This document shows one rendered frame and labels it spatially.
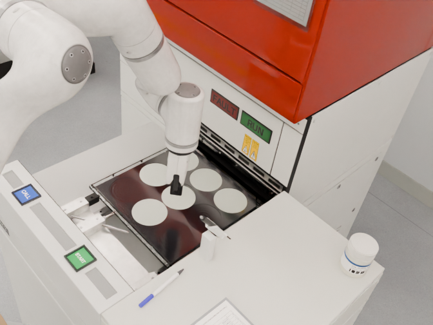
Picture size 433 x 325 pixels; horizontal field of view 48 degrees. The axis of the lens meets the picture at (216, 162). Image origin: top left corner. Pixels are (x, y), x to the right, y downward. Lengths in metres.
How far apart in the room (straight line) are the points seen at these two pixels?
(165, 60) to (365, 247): 0.64
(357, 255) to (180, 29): 0.77
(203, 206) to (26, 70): 0.81
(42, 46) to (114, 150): 1.00
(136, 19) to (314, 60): 0.44
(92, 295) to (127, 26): 0.61
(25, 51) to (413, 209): 2.57
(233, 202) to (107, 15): 0.77
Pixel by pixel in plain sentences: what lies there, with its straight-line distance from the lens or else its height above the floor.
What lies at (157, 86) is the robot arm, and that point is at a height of 1.39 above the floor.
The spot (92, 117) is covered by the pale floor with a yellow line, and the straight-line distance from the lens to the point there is 3.20.
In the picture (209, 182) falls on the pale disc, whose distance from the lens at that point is 1.50.
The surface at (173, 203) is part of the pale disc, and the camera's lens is 1.43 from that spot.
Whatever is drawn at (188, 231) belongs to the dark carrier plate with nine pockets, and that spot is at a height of 0.90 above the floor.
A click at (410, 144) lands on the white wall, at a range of 2.99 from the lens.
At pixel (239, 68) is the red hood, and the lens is 1.30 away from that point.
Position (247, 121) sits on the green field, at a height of 1.10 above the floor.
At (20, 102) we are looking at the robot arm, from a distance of 0.79.
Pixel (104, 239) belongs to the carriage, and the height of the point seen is 0.88.
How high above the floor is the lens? 1.95
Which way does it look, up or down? 42 degrees down
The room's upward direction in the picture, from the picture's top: 9 degrees clockwise
